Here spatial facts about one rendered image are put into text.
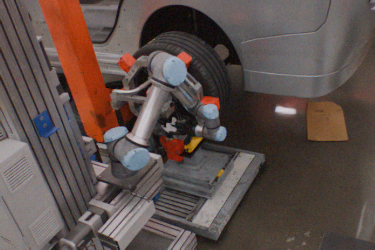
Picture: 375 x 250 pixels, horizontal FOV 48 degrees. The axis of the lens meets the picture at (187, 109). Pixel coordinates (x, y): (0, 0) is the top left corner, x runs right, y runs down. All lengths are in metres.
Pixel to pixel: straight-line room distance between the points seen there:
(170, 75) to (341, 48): 1.06
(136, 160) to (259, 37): 1.08
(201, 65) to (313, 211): 1.21
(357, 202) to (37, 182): 2.01
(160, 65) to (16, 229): 0.89
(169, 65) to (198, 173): 1.28
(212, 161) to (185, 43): 0.93
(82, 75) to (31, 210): 1.07
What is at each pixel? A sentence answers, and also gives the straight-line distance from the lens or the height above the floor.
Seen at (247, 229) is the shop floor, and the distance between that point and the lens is 2.81.
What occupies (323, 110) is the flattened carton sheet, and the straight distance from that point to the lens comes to 3.83.
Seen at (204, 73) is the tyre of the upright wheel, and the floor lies 1.02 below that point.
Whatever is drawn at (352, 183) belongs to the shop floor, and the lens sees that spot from 3.12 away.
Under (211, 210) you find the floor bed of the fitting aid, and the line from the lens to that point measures 2.85.
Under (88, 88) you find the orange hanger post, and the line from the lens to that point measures 2.73.
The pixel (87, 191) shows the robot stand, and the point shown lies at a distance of 2.15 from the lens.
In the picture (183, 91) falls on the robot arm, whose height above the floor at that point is 1.10.
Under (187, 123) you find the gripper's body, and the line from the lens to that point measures 2.23.
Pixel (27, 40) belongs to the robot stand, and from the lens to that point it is 1.78.
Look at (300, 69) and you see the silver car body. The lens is 2.50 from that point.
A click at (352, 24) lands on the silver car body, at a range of 2.44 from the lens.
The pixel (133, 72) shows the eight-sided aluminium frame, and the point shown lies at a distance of 2.56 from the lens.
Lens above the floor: 2.08
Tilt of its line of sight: 31 degrees down
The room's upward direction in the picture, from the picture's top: 11 degrees counter-clockwise
